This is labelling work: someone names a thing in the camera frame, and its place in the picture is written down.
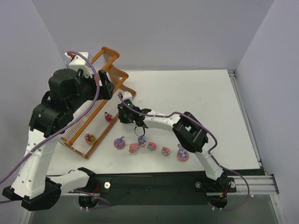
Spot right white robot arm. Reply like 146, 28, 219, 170
118, 94, 229, 188

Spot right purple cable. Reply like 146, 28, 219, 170
118, 92, 252, 212

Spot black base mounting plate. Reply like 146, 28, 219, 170
67, 171, 235, 213

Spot purple creature pink donut toy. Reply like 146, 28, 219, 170
114, 136, 125, 149

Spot purple bunny pink ring toy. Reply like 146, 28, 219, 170
177, 144, 189, 161

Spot pink bear green clover toy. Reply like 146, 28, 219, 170
84, 133, 97, 145

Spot pink blob toy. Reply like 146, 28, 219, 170
128, 143, 139, 153

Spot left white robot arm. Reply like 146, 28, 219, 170
2, 69, 114, 211

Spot pink toy clear base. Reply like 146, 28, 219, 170
161, 147, 171, 156

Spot pink toy blue glasses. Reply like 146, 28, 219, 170
147, 142, 157, 151

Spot red pink bear toy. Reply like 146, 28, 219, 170
104, 112, 113, 122

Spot purple bunny small toy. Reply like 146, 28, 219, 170
137, 135, 146, 147

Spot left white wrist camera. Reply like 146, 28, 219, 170
64, 53, 93, 78

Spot orange tiered display shelf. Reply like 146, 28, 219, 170
60, 47, 136, 159

